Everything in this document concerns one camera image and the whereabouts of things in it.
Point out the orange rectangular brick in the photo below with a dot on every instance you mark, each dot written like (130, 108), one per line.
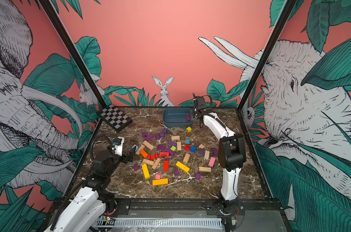
(144, 154)

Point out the natural wood arch brick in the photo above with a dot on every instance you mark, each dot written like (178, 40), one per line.
(175, 138)

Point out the purple rectangular brick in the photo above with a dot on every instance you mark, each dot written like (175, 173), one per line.
(149, 137)

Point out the black frame post right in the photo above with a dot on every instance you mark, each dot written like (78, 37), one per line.
(283, 17)

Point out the purple front cube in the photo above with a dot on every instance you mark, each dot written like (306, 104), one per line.
(135, 167)

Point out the black frame post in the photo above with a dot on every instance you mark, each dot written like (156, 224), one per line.
(283, 17)
(65, 37)

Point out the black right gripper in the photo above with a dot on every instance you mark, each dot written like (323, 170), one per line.
(194, 111)

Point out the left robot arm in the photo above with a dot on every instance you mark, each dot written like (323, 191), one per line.
(92, 201)

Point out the black frame post left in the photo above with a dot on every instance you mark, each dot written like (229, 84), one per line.
(65, 37)

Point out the purple long brick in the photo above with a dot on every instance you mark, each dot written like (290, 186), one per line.
(171, 153)
(172, 143)

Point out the pink right brick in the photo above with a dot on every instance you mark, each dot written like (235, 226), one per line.
(212, 162)

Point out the purple long brick lower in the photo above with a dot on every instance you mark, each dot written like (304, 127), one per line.
(171, 153)

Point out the black white chessboard box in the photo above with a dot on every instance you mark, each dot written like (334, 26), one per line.
(115, 118)

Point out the natural wood plank brick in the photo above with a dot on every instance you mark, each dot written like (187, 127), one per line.
(179, 146)

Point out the long natural wood brick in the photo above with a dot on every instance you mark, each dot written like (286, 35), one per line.
(148, 145)

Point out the teal plastic storage bin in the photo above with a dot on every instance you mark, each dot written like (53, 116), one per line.
(174, 117)

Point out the red rectangular brick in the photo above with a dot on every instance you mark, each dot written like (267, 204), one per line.
(166, 165)

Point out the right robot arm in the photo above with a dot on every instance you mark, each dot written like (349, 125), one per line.
(231, 149)

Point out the blue cube brick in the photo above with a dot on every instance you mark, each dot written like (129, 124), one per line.
(192, 149)

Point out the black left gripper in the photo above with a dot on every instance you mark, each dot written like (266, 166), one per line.
(125, 159)

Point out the natural wood upright plank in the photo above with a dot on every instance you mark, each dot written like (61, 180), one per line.
(140, 149)

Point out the orange long flat brick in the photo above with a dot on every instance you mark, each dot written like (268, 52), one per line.
(158, 182)

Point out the yellow tilted long brick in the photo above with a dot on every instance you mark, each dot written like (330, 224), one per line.
(182, 167)

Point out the pink small brick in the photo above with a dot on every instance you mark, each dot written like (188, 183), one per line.
(158, 176)

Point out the purple wedge brick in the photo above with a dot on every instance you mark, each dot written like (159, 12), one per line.
(161, 148)

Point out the red arch brick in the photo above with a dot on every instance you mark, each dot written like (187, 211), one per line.
(164, 155)

